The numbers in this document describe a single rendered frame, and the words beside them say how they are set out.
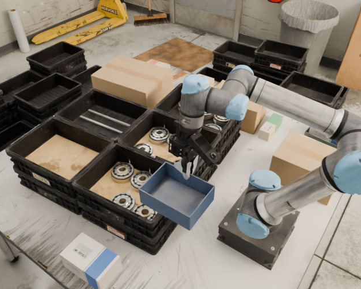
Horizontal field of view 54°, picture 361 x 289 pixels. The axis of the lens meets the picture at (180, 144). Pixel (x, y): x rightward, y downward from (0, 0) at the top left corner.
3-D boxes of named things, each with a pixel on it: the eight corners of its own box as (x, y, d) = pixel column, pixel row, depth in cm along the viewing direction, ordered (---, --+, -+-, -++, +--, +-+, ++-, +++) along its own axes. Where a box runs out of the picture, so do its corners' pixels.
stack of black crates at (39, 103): (68, 117, 305) (55, 71, 275) (92, 130, 292) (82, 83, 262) (29, 142, 280) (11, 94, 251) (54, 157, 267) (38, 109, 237)
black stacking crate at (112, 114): (152, 127, 188) (151, 109, 181) (118, 160, 169) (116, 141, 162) (95, 105, 203) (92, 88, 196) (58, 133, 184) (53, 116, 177)
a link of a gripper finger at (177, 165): (176, 172, 122) (178, 151, 117) (189, 180, 119) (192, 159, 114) (170, 176, 120) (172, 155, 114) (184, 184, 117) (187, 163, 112)
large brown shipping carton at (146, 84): (173, 97, 230) (172, 69, 216) (148, 121, 210) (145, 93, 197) (123, 81, 244) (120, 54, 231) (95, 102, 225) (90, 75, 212)
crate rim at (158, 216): (192, 176, 148) (192, 173, 146) (152, 229, 128) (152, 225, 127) (116, 145, 163) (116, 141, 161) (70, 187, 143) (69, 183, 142)
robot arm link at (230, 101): (254, 84, 101) (218, 75, 104) (244, 105, 93) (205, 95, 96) (249, 106, 107) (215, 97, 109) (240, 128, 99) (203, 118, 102)
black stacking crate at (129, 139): (220, 152, 173) (222, 134, 166) (191, 191, 154) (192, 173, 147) (153, 127, 188) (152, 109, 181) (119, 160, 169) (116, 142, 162)
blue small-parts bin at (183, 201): (214, 199, 118) (215, 186, 113) (189, 230, 109) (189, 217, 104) (166, 174, 127) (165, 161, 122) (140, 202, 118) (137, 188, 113)
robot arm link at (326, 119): (391, 117, 103) (237, 53, 109) (392, 139, 96) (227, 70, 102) (367, 143, 112) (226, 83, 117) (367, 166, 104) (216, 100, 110)
